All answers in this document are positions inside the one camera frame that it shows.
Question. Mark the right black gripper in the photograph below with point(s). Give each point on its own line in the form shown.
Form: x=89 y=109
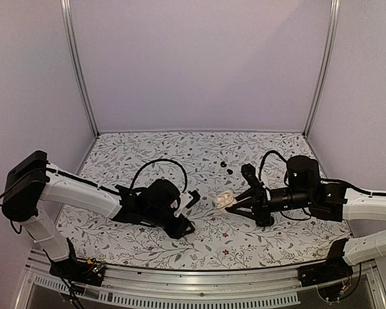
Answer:
x=259 y=205

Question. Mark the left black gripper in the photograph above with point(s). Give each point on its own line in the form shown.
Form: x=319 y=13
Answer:
x=178 y=231

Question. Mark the white earbud charging case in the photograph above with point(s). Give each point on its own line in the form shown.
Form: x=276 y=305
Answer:
x=224 y=200

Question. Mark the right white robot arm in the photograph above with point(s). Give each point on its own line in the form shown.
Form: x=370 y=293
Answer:
x=325 y=199

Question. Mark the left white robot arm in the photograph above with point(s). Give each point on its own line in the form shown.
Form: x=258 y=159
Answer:
x=35 y=179

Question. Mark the floral patterned table mat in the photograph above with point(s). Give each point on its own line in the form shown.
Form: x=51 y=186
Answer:
x=193 y=160

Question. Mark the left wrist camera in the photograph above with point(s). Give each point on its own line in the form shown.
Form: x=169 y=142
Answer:
x=185 y=201

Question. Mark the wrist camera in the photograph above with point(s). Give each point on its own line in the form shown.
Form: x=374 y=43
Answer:
x=249 y=174
x=185 y=201

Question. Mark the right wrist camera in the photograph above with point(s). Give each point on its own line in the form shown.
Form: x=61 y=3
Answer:
x=249 y=174

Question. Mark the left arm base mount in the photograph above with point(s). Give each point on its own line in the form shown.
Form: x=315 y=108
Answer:
x=89 y=272

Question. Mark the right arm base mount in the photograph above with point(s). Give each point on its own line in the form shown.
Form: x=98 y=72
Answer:
x=331 y=269

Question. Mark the front aluminium rail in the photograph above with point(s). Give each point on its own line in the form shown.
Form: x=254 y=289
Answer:
x=135 y=287

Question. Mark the right aluminium frame post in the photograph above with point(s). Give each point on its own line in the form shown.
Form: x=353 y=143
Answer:
x=324 y=66

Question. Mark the aluminium frame post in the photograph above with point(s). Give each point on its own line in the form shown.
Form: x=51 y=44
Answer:
x=67 y=16
x=324 y=66

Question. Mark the left aluminium frame post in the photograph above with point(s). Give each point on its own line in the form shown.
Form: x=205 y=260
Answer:
x=67 y=16

